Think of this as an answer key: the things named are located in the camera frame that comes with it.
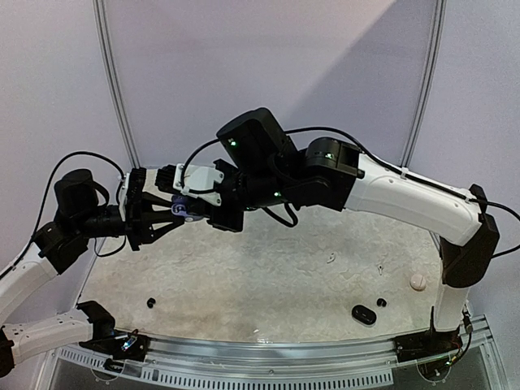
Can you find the purple earbud charging case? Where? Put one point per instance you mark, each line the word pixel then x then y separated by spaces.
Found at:
pixel 191 215

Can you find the purple chrome earbud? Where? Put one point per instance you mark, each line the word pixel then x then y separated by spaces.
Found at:
pixel 179 210

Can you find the black earbud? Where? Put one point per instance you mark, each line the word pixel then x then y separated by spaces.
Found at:
pixel 381 302
pixel 151 302

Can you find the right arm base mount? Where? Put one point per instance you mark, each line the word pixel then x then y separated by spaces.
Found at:
pixel 424 344

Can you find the right aluminium corner post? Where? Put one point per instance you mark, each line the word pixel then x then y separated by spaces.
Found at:
pixel 428 73

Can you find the black earbud left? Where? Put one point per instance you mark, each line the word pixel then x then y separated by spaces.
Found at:
pixel 151 302

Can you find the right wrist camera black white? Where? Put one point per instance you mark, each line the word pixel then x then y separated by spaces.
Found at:
pixel 195 181

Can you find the left aluminium corner post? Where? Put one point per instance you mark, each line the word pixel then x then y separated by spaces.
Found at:
pixel 112 78

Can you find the pink round charging case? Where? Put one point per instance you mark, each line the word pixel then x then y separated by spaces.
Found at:
pixel 418 282

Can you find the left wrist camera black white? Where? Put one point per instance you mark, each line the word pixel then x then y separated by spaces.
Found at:
pixel 131 186

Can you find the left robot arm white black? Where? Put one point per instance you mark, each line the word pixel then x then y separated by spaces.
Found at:
pixel 84 213

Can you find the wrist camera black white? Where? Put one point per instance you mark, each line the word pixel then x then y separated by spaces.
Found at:
pixel 131 186
pixel 195 181

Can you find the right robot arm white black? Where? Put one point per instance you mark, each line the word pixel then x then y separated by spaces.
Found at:
pixel 267 169

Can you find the black oval charging case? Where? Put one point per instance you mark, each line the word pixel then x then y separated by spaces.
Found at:
pixel 364 315

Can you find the aluminium corner post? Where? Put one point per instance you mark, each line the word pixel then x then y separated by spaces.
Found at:
pixel 428 73
pixel 112 78

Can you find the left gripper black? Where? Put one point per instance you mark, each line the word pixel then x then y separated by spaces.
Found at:
pixel 138 223

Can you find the black earbud right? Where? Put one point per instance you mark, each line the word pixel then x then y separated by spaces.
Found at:
pixel 381 302

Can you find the aluminium front rail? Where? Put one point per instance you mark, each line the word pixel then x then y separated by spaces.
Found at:
pixel 173 363

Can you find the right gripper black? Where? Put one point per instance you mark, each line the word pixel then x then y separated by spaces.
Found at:
pixel 227 210

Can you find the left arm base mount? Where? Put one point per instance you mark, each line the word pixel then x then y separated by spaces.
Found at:
pixel 120 345

